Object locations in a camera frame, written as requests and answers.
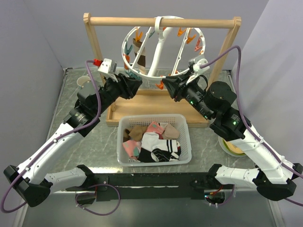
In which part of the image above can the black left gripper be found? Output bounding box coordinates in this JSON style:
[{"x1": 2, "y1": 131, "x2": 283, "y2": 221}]
[{"x1": 95, "y1": 72, "x2": 143, "y2": 115}]

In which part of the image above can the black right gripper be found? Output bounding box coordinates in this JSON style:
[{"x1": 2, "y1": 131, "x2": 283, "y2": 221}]
[{"x1": 161, "y1": 70, "x2": 214, "y2": 120}]

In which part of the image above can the orange clothes peg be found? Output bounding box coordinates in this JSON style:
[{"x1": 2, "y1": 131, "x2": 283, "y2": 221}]
[
  {"x1": 155, "y1": 81, "x2": 164, "y2": 90},
  {"x1": 123, "y1": 54, "x2": 130, "y2": 70},
  {"x1": 135, "y1": 30, "x2": 143, "y2": 42}
]

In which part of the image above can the cream brown ribbed sock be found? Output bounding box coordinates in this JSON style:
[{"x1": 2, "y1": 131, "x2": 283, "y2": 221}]
[{"x1": 133, "y1": 38, "x2": 146, "y2": 74}]

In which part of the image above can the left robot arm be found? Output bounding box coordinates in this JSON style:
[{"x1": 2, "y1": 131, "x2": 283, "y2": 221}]
[{"x1": 4, "y1": 73, "x2": 142, "y2": 207}]

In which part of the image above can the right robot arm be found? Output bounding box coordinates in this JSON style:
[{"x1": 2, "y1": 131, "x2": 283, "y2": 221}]
[{"x1": 162, "y1": 75, "x2": 303, "y2": 201}]

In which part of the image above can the wooden hanger stand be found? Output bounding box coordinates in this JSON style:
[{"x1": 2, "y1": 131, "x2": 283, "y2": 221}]
[{"x1": 83, "y1": 13, "x2": 241, "y2": 127}]

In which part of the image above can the white round clip hanger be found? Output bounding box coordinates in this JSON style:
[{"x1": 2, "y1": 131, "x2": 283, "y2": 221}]
[{"x1": 121, "y1": 16, "x2": 206, "y2": 80}]

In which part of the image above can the teal right clothes peg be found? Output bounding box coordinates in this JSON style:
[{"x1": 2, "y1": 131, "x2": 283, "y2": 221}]
[{"x1": 126, "y1": 72, "x2": 140, "y2": 80}]

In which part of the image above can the teal clothes peg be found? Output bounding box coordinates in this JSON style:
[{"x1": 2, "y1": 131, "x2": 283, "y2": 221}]
[
  {"x1": 126, "y1": 72, "x2": 140, "y2": 80},
  {"x1": 124, "y1": 43, "x2": 133, "y2": 55}
]

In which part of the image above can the white plastic laundry basket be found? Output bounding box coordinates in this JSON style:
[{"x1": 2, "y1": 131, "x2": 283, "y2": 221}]
[{"x1": 116, "y1": 114, "x2": 192, "y2": 167}]

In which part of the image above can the beige folded sock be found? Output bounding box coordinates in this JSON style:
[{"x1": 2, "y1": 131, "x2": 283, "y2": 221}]
[{"x1": 162, "y1": 124, "x2": 180, "y2": 140}]

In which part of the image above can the tan brown sock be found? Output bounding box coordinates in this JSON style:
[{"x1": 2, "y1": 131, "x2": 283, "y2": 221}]
[{"x1": 123, "y1": 125, "x2": 147, "y2": 142}]

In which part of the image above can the pink sock left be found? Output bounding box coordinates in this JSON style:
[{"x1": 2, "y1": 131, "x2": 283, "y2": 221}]
[{"x1": 122, "y1": 140, "x2": 142, "y2": 159}]

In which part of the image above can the white black sock in basket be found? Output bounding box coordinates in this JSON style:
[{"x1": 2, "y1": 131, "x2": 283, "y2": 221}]
[{"x1": 138, "y1": 132, "x2": 181, "y2": 163}]

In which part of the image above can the yellow dish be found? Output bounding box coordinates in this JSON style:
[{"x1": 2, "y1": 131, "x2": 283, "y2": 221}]
[{"x1": 218, "y1": 137, "x2": 246, "y2": 157}]

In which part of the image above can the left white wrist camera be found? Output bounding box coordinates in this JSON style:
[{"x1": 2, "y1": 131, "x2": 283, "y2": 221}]
[{"x1": 98, "y1": 59, "x2": 118, "y2": 82}]

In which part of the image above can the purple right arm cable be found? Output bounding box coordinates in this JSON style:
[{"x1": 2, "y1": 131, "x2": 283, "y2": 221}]
[{"x1": 197, "y1": 45, "x2": 303, "y2": 208}]

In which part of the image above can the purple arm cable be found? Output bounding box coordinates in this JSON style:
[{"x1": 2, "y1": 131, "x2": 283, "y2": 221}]
[
  {"x1": 197, "y1": 45, "x2": 303, "y2": 208},
  {"x1": 0, "y1": 59, "x2": 121, "y2": 216}
]

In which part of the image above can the aluminium rail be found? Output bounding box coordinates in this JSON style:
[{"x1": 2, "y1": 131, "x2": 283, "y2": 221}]
[{"x1": 23, "y1": 172, "x2": 275, "y2": 194}]

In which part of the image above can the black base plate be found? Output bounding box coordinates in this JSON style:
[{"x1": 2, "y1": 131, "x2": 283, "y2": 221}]
[{"x1": 67, "y1": 172, "x2": 221, "y2": 201}]

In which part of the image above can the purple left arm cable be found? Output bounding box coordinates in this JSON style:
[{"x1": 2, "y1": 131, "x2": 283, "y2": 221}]
[{"x1": 0, "y1": 59, "x2": 121, "y2": 216}]

